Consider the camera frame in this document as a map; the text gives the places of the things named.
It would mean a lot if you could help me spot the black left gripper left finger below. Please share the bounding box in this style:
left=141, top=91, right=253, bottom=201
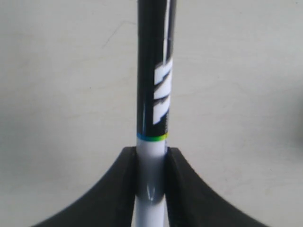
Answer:
left=37, top=147, right=137, bottom=227

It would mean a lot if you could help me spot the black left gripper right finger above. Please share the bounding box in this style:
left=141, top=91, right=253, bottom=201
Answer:
left=164, top=147, right=264, bottom=227

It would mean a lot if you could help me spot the black and white marker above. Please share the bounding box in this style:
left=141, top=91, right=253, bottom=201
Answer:
left=135, top=0, right=177, bottom=227

